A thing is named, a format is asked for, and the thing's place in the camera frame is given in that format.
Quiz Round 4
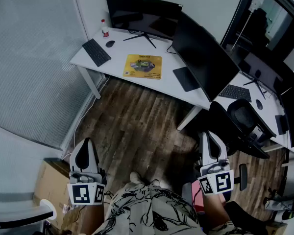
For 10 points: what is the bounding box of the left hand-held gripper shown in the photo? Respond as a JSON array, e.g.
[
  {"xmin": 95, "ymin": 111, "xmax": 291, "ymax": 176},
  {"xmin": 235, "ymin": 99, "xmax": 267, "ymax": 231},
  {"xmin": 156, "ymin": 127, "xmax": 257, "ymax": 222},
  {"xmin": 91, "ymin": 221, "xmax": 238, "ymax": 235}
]
[{"xmin": 67, "ymin": 138, "xmax": 107, "ymax": 206}]

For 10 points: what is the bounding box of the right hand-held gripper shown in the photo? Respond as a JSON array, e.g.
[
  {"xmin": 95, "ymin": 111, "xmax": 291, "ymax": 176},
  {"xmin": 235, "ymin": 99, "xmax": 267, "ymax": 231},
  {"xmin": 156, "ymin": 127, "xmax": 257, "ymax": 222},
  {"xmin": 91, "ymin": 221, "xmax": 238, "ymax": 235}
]
[{"xmin": 197, "ymin": 130, "xmax": 235, "ymax": 195}]

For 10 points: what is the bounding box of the yellow printed mouse pad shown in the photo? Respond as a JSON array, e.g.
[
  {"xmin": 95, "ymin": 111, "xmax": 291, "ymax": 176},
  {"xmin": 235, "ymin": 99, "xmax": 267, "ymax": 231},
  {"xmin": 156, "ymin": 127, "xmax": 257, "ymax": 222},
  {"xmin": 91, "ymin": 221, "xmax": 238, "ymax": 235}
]
[{"xmin": 122, "ymin": 54, "xmax": 163, "ymax": 80}]

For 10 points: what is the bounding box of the person's right forearm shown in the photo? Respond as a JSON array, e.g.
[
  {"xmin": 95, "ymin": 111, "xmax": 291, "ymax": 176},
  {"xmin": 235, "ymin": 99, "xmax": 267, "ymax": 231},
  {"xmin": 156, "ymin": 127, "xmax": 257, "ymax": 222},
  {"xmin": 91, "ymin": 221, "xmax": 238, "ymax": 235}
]
[{"xmin": 202, "ymin": 192, "xmax": 230, "ymax": 230}]

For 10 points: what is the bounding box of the person's left forearm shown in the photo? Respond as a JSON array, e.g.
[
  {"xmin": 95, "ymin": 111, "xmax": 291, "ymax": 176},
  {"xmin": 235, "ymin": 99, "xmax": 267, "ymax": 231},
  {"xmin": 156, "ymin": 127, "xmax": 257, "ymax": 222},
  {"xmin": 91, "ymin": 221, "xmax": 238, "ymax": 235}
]
[{"xmin": 78, "ymin": 203, "xmax": 105, "ymax": 235}]

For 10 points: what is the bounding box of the white desk leg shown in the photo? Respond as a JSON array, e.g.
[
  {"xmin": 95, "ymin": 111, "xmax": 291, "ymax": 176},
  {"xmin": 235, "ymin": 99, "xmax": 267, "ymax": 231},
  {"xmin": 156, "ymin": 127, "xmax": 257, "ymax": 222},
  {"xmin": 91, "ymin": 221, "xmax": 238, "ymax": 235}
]
[
  {"xmin": 76, "ymin": 65, "xmax": 101, "ymax": 100},
  {"xmin": 176, "ymin": 105, "xmax": 203, "ymax": 131}
]

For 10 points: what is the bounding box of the large cardboard box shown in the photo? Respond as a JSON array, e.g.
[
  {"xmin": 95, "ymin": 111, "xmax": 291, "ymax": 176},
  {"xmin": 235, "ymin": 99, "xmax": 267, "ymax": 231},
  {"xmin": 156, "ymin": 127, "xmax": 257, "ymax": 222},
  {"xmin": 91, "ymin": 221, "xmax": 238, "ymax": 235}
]
[{"xmin": 34, "ymin": 159, "xmax": 72, "ymax": 230}]

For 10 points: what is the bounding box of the black mesh office chair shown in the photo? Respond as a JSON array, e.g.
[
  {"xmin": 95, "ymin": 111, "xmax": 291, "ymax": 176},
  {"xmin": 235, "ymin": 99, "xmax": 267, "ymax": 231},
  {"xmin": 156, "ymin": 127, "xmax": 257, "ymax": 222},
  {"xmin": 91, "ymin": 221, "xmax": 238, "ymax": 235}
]
[{"xmin": 209, "ymin": 98, "xmax": 277, "ymax": 159}]

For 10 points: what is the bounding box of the black keyboard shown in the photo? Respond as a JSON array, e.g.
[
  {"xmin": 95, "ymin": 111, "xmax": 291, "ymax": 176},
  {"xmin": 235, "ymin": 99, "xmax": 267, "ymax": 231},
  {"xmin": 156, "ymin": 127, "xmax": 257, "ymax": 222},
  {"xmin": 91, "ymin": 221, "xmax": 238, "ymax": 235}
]
[
  {"xmin": 218, "ymin": 84, "xmax": 252, "ymax": 103},
  {"xmin": 82, "ymin": 38, "xmax": 112, "ymax": 68}
]

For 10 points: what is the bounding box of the grey chair with white disc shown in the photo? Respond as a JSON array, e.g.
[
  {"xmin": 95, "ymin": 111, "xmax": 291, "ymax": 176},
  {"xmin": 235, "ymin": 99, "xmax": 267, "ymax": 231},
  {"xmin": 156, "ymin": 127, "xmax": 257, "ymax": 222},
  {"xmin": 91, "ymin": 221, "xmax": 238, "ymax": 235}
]
[{"xmin": 0, "ymin": 192, "xmax": 57, "ymax": 235}]

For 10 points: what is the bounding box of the person's patterned shirt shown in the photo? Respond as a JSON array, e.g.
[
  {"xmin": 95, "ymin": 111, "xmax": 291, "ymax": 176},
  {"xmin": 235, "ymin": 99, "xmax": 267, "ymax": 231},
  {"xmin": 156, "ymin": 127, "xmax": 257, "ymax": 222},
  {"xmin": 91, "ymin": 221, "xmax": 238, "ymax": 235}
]
[{"xmin": 93, "ymin": 180, "xmax": 255, "ymax": 235}]

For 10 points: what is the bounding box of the black monitor with thin-legged stand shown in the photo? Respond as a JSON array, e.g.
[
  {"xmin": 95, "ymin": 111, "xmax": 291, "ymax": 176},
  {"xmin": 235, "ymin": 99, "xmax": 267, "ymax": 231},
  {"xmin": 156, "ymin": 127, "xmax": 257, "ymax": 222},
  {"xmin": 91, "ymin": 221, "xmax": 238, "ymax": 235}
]
[
  {"xmin": 237, "ymin": 51, "xmax": 284, "ymax": 100},
  {"xmin": 105, "ymin": 0, "xmax": 183, "ymax": 49}
]

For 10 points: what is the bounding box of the small cardboard box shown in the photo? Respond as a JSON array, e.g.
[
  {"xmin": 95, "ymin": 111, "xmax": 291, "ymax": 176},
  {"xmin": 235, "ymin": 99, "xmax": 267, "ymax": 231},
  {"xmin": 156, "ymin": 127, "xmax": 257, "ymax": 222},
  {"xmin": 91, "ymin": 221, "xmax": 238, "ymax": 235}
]
[{"xmin": 267, "ymin": 219, "xmax": 289, "ymax": 235}]

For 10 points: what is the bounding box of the clear bottle with red cap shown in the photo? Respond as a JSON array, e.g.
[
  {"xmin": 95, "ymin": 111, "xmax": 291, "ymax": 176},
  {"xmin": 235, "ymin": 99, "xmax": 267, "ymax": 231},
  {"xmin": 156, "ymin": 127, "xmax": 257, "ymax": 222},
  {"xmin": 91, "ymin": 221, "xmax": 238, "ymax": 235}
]
[{"xmin": 100, "ymin": 19, "xmax": 110, "ymax": 38}]

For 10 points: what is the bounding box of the white floor cable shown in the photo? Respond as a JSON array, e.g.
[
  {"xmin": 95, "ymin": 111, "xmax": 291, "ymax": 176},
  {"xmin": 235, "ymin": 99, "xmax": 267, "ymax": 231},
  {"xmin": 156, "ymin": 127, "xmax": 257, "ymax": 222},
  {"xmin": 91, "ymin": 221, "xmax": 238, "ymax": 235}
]
[{"xmin": 61, "ymin": 76, "xmax": 110, "ymax": 161}]

